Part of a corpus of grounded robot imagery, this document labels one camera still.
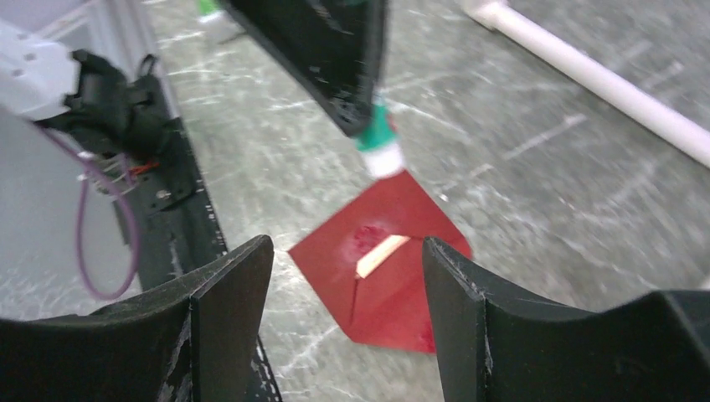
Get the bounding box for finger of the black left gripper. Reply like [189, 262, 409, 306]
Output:
[220, 0, 388, 137]

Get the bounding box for green white glue stick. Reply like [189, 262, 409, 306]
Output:
[355, 102, 405, 179]

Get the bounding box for red paper envelope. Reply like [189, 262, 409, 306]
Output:
[289, 171, 473, 353]

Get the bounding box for tan paper letter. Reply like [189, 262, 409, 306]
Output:
[355, 234, 410, 279]

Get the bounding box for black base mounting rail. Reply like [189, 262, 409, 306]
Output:
[111, 72, 284, 402]

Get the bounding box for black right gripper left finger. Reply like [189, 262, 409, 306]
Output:
[1, 235, 274, 401]

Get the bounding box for white PVC pipe frame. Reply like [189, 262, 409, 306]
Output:
[459, 1, 709, 168]

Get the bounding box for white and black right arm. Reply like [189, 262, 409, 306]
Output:
[1, 26, 709, 401]

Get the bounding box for green white small box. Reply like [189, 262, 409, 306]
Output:
[197, 0, 244, 44]

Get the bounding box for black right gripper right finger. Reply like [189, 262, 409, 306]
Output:
[422, 238, 709, 401]

